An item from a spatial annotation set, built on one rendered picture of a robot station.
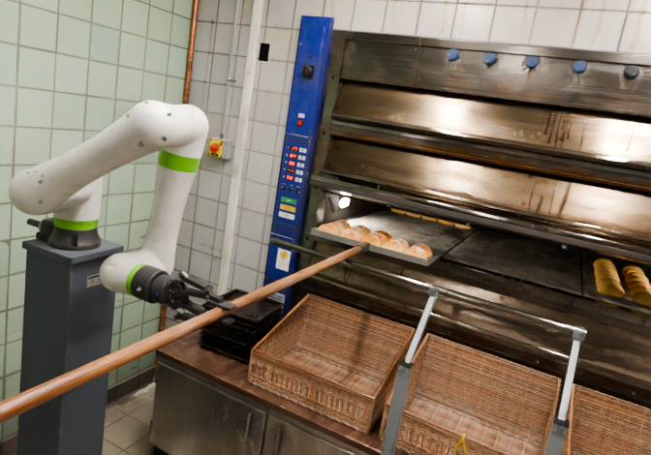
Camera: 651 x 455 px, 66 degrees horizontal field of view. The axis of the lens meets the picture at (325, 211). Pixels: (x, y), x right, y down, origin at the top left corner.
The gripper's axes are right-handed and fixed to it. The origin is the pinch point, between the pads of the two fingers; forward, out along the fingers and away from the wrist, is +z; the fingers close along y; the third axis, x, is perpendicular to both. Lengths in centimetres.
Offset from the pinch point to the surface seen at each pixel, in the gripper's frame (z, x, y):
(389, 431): 36, -55, 49
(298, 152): -46, -114, -32
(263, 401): -16, -62, 63
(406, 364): 37, -57, 24
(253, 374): -26, -67, 57
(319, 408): 5, -66, 59
